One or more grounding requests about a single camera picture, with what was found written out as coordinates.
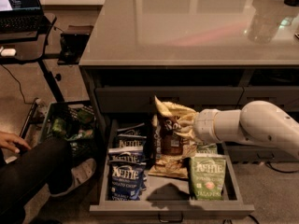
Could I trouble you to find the black cable on floor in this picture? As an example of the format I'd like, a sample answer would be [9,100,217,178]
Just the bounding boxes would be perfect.
[0,63,32,105]

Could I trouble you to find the front blue Kettle bag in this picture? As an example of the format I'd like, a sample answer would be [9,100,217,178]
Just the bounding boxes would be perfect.
[110,161,146,201]

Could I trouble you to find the green plastic crate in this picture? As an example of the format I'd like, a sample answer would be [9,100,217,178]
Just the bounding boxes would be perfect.
[38,101,95,143]

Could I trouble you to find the grey sneaker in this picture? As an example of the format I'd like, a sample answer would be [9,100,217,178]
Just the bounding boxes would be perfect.
[50,158,97,197]

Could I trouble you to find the white earbuds case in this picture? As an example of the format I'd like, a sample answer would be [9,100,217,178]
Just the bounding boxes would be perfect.
[1,49,16,57]

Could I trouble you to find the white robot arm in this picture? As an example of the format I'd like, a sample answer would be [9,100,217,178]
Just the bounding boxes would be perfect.
[178,101,299,159]

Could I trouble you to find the person's leg black trousers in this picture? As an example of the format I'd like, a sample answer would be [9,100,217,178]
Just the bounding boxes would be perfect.
[0,138,73,224]

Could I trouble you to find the open grey middle drawer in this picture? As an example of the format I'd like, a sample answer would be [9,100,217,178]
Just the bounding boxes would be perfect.
[89,118,255,224]

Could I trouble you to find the open laptop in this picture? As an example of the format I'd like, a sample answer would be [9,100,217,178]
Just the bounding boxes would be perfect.
[0,0,44,34]

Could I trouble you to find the black side desk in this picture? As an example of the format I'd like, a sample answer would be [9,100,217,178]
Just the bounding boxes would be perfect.
[0,13,64,102]

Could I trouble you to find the person's hand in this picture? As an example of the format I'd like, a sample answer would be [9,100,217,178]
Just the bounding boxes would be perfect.
[0,132,31,154]

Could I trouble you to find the brown Late July bag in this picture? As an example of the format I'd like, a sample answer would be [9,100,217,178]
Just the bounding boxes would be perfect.
[149,97,197,179]

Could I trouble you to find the front green Kettle bag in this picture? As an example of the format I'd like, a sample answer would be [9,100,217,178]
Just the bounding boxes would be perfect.
[190,154,226,201]

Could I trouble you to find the rear blue Kettle bag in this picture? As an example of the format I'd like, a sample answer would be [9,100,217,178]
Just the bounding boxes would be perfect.
[117,123,145,135]

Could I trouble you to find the green kettle bag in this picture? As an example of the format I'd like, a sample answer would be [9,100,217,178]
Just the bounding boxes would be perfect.
[190,154,226,201]
[197,144,218,154]

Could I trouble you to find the blue kettle bag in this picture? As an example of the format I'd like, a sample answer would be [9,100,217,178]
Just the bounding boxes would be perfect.
[117,123,145,135]
[110,161,146,201]
[108,147,144,163]
[114,135,147,147]

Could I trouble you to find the black device on desk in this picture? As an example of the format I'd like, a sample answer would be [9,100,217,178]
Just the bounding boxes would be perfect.
[59,25,93,64]

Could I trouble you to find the grey cabinet with counter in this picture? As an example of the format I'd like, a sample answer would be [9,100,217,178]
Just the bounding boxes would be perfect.
[80,0,299,116]

